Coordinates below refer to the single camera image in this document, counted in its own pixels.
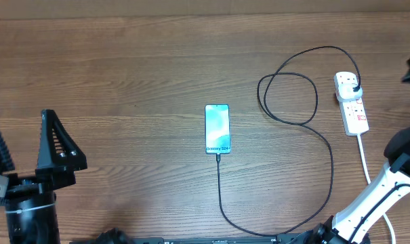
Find blue screen smartphone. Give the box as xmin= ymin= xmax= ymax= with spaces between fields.
xmin=205 ymin=104 xmax=231 ymax=154

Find black usb charging cable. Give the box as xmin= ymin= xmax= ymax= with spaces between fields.
xmin=215 ymin=45 xmax=362 ymax=237

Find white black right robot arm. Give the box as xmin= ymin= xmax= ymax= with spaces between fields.
xmin=308 ymin=71 xmax=410 ymax=243

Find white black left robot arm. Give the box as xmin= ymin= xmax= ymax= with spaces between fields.
xmin=0 ymin=109 xmax=87 ymax=243

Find white charger plug adapter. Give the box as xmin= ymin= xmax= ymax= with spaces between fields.
xmin=335 ymin=83 xmax=363 ymax=102

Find white power strip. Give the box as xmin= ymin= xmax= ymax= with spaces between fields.
xmin=333 ymin=71 xmax=369 ymax=136

